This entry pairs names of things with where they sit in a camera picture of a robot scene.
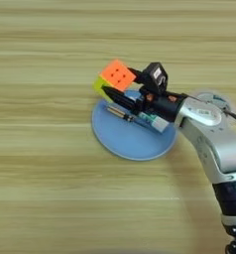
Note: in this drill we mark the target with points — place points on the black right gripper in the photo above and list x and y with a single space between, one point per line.
163 105

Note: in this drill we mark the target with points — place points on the orange yellow puzzle cube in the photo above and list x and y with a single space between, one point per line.
116 74

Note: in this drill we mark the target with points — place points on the white green glue stick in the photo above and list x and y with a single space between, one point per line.
158 123

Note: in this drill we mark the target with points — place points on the blue round plate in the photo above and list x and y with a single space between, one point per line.
126 142

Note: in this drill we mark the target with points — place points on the black box with white label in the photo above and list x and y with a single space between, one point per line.
155 77

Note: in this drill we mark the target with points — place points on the black gold pen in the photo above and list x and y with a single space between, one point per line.
118 112

